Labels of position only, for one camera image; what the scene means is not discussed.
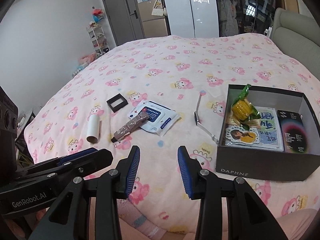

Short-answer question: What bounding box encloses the cream handbag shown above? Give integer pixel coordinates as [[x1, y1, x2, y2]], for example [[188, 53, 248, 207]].
[[151, 1, 167, 18]]

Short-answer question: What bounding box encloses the pink printed blanket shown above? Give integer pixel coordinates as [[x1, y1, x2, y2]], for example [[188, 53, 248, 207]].
[[24, 34, 320, 240]]

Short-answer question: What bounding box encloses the white wardrobe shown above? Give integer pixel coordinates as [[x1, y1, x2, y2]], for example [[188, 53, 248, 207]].
[[160, 0, 220, 38]]

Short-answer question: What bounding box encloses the pile of plush toys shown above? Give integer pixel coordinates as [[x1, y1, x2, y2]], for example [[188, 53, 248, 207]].
[[72, 52, 97, 77]]

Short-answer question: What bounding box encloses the open clothes closet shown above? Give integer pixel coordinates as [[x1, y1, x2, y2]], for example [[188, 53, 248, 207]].
[[215, 0, 278, 37]]

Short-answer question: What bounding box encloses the grey door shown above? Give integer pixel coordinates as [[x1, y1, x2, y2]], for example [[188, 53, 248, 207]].
[[100, 0, 145, 47]]

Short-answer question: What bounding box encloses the printed bead art pack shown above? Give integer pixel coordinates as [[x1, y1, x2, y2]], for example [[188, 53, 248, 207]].
[[225, 106, 284, 152]]

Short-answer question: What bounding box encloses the dark grey shoe box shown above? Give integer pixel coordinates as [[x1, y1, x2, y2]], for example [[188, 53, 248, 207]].
[[215, 84, 320, 182]]

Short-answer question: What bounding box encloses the white cardboard roll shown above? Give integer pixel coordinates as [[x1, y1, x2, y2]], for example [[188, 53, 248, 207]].
[[86, 115, 102, 144]]

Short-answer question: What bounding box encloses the brown wrapped bar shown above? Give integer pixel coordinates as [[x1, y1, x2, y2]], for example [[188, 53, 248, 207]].
[[111, 112, 150, 142]]

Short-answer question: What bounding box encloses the small black frame box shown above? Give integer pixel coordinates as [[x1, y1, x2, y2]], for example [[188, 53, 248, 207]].
[[106, 93, 128, 113]]

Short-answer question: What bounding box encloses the yellow corn snack packet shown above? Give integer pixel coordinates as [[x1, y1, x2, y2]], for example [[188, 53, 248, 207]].
[[231, 84, 262, 128]]

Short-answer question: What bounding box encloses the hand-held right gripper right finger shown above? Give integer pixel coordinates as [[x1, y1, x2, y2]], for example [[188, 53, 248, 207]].
[[177, 145, 289, 240]]

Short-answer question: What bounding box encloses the white storage rack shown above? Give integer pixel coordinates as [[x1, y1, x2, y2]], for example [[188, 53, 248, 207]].
[[86, 25, 110, 55]]

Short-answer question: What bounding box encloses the black screen protector box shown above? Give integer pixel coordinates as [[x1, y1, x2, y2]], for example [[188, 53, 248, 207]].
[[277, 109, 310, 153]]

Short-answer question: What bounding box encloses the grey green headboard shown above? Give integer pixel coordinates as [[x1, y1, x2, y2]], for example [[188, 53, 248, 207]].
[[270, 7, 320, 55]]

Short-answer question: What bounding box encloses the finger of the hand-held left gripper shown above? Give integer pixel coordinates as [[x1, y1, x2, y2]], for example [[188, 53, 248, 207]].
[[49, 149, 114, 183], [16, 147, 99, 178]]

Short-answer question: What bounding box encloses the colourful toy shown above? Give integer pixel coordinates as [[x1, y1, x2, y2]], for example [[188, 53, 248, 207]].
[[92, 8, 104, 23]]

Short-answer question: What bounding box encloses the yellow cartoon sticker pack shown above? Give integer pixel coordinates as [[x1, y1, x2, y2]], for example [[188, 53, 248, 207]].
[[225, 126, 260, 146]]

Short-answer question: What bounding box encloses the blue white wet wipes pack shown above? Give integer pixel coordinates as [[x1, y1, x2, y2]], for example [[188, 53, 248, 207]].
[[127, 99, 180, 137]]

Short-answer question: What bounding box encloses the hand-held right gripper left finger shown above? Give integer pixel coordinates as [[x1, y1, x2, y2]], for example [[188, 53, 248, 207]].
[[35, 145, 141, 240]]

